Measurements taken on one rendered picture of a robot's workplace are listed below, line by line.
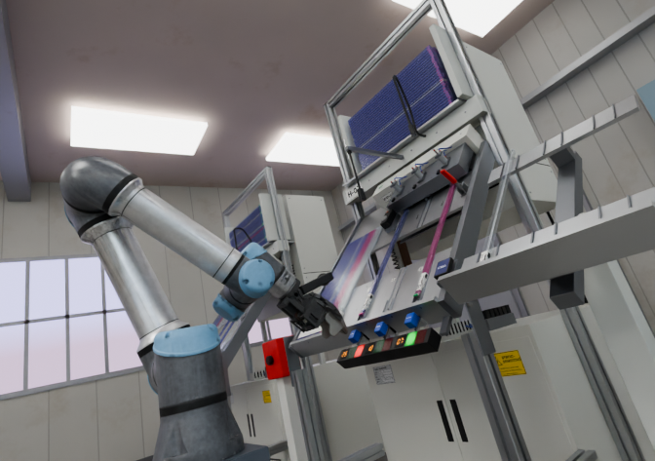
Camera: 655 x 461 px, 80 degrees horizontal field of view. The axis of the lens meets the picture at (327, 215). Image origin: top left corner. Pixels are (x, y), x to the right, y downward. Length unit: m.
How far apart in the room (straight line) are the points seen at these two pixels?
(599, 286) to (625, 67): 3.47
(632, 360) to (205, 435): 0.75
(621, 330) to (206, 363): 0.75
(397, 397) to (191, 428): 0.94
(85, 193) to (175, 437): 0.48
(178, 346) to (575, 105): 4.02
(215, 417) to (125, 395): 4.28
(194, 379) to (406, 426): 0.96
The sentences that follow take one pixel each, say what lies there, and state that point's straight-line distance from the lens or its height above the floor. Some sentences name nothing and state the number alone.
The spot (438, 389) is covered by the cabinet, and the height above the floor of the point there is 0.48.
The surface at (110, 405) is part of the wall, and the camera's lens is 5.02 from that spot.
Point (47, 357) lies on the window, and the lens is 5.02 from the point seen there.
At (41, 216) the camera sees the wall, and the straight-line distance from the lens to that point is 5.45.
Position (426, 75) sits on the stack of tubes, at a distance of 1.63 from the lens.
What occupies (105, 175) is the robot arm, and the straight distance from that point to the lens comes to 0.88.
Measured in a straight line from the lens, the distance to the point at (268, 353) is 1.87.
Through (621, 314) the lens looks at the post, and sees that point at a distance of 0.90.
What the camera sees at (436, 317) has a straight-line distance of 1.00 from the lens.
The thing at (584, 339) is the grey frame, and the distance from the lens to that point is 1.38.
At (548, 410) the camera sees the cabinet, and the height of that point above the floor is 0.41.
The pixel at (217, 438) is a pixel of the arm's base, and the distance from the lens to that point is 0.76.
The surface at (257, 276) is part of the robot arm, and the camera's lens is 0.83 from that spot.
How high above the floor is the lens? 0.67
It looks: 19 degrees up
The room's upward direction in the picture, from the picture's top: 14 degrees counter-clockwise
